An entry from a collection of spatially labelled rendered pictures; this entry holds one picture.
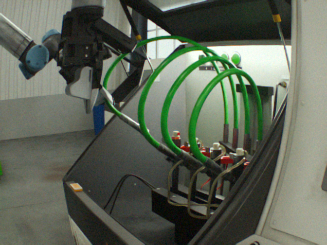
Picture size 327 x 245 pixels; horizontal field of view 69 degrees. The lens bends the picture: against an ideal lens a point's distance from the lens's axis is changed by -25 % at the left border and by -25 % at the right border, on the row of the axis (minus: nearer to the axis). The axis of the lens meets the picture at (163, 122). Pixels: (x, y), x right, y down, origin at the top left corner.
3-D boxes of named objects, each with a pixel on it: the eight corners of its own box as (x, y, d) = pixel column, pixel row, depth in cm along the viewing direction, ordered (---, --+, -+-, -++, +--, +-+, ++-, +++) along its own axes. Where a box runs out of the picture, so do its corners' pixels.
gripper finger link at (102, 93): (100, 115, 85) (83, 94, 87) (115, 100, 86) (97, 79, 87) (98, 113, 82) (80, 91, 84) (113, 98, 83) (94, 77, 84)
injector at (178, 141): (162, 206, 87) (161, 138, 84) (175, 203, 90) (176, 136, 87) (167, 209, 85) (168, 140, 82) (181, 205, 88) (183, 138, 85)
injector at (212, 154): (195, 224, 74) (201, 149, 71) (209, 218, 77) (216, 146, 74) (202, 227, 72) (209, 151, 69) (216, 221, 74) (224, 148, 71)
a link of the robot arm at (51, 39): (40, 48, 91) (58, 34, 94) (54, 66, 91) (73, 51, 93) (37, 37, 84) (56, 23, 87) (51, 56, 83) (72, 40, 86)
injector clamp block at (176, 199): (152, 228, 91) (151, 188, 88) (176, 221, 96) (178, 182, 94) (223, 270, 63) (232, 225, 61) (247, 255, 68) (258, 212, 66)
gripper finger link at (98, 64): (85, 88, 56) (87, 46, 55) (93, 88, 57) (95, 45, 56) (93, 89, 52) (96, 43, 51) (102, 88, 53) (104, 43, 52)
